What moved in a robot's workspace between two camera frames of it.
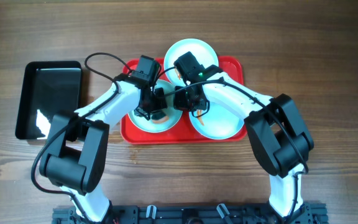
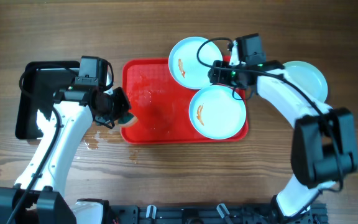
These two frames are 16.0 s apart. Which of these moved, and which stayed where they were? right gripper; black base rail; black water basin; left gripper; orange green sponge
Moved: left gripper; orange green sponge; right gripper
Stayed: black water basin; black base rail
